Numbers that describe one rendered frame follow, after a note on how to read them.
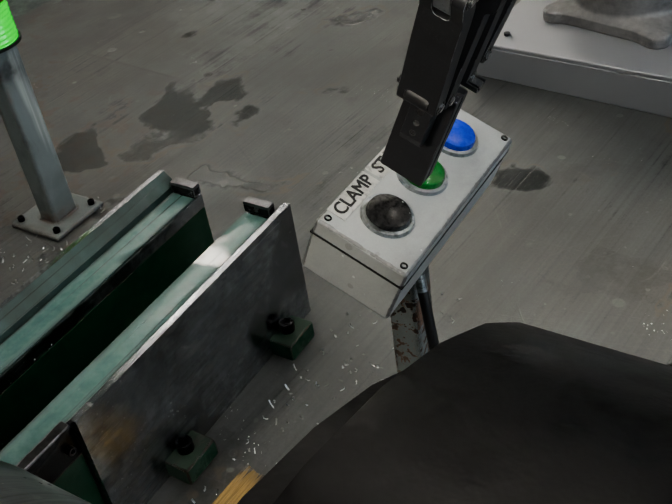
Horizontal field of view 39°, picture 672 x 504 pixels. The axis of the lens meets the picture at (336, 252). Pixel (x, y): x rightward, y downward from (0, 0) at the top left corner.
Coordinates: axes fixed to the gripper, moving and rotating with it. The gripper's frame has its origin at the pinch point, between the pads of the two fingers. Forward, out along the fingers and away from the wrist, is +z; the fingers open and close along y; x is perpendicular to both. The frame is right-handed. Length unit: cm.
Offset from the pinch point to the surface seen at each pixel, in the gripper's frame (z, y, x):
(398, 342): 23.8, -3.8, 4.0
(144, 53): 62, -53, -58
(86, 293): 33.6, 3.1, -21.7
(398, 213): 7.3, 0.0, 0.7
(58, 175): 49, -16, -42
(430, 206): 8.0, -2.9, 1.9
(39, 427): 30.6, 16.4, -14.8
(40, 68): 68, -44, -71
